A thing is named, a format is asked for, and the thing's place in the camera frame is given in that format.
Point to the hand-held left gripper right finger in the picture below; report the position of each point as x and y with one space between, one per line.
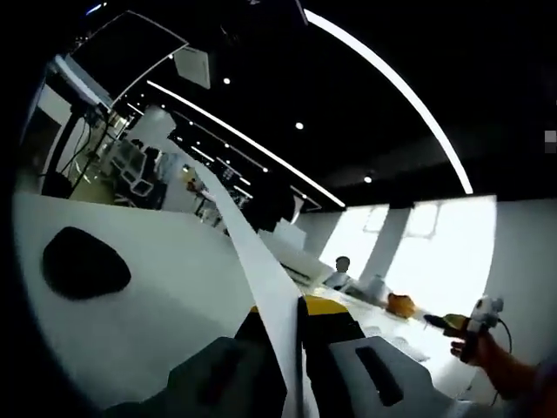
400 374

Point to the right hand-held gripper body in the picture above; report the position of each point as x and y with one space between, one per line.
485 311

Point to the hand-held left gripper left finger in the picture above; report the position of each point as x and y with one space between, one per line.
196 379

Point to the person's right hand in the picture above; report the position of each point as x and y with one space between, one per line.
485 352

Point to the orange bag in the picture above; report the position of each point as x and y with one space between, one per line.
400 304

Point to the white printer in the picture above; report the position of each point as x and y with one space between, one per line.
304 265

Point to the black rounded object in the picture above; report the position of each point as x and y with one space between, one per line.
82 265

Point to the black display stand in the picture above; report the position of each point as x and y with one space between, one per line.
65 174

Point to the ceiling air vent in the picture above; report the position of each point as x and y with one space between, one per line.
193 65

